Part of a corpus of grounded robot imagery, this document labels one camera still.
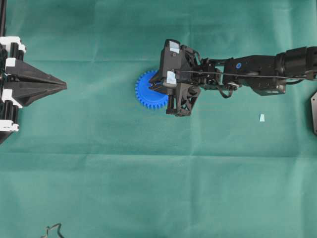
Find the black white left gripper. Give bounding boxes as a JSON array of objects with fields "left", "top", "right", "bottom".
[{"left": 0, "top": 36, "right": 67, "bottom": 143}]

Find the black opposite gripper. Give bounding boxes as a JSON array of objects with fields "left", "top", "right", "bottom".
[{"left": 149, "top": 43, "right": 201, "bottom": 117}]

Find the blue plastic gear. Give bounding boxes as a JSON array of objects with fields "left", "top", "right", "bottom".
[{"left": 135, "top": 70, "right": 168, "bottom": 110}]

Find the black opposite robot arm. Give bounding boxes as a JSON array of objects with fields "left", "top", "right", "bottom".
[{"left": 0, "top": 36, "right": 317, "bottom": 141}]

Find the green table cloth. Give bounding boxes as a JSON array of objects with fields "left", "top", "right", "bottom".
[{"left": 0, "top": 0, "right": 317, "bottom": 238}]

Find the small pale blue tape piece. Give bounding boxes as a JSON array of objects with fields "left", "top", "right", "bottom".
[{"left": 259, "top": 114, "right": 265, "bottom": 122}]

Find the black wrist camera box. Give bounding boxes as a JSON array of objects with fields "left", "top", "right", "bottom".
[{"left": 158, "top": 39, "right": 182, "bottom": 88}]

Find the black aluminium frame rail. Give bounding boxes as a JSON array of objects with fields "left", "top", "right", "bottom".
[{"left": 0, "top": 0, "right": 7, "bottom": 37}]

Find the thin black cable loop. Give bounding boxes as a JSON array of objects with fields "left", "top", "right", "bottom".
[{"left": 41, "top": 222, "right": 64, "bottom": 238}]

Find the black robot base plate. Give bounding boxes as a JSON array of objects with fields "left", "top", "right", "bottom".
[{"left": 311, "top": 92, "right": 317, "bottom": 135}]

